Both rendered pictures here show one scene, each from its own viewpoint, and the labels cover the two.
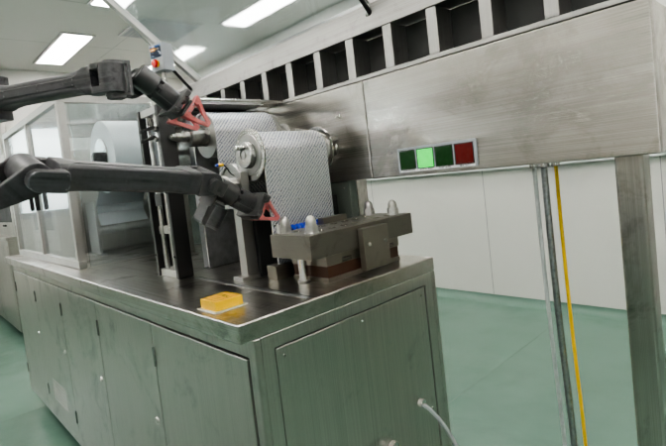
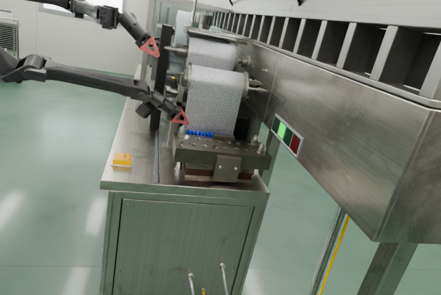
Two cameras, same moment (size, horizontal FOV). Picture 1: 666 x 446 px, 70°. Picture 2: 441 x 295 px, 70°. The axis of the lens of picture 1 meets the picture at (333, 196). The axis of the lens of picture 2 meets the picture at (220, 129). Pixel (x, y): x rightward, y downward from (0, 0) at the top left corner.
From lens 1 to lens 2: 0.72 m
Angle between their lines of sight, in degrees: 32
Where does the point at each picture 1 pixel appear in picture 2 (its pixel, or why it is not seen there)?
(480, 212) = not seen: outside the picture
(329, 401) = (151, 236)
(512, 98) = (328, 126)
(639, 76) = (390, 173)
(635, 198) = (388, 252)
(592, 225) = not seen: outside the picture
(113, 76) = (104, 16)
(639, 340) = not seen: outside the picture
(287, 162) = (207, 92)
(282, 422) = (117, 233)
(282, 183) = (198, 104)
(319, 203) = (223, 123)
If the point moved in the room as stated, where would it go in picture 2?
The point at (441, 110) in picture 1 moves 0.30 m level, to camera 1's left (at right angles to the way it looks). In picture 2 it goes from (299, 104) to (224, 81)
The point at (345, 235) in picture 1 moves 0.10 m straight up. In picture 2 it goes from (205, 155) to (210, 132)
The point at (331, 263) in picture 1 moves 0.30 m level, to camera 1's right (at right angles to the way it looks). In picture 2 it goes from (190, 166) to (256, 199)
